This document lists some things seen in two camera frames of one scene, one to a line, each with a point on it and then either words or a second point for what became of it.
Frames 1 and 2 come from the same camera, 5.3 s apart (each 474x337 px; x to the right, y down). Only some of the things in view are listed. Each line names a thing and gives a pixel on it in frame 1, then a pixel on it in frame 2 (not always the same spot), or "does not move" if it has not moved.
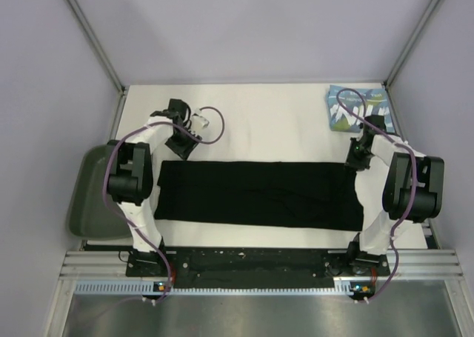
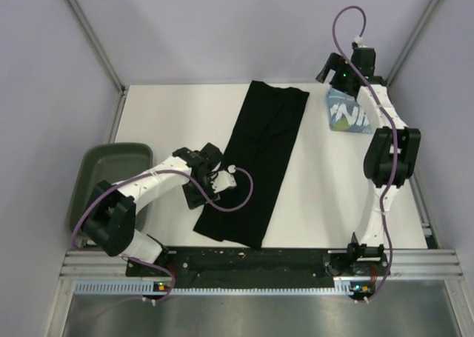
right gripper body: (357, 158) → (341, 76)
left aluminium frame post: (104, 56) does not move
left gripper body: (181, 143) → (192, 195)
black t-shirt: (320, 195) → (258, 143)
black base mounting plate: (214, 267) does not move
